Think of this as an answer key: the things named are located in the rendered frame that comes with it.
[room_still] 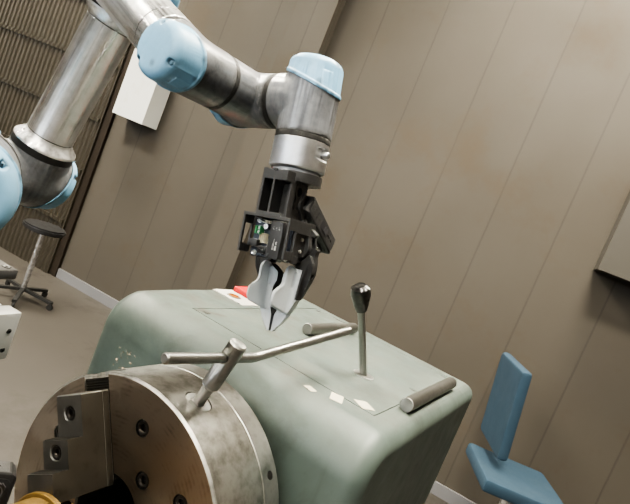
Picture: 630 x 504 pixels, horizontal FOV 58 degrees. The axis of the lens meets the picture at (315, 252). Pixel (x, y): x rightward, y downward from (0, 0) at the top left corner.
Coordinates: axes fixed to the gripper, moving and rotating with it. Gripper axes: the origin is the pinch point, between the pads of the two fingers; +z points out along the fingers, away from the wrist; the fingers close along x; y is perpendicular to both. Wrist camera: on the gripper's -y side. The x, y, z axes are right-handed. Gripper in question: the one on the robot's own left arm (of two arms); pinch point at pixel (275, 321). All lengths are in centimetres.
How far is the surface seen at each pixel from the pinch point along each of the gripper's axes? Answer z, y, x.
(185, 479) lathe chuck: 15.8, 18.4, 3.7
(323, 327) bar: 3.5, -30.6, -7.0
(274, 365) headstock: 6.7, -3.5, -0.7
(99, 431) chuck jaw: 14.0, 20.1, -7.9
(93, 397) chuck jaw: 10.4, 20.7, -9.2
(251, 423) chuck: 11.6, 7.7, 4.0
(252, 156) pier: -69, -273, -202
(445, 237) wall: -36, -300, -60
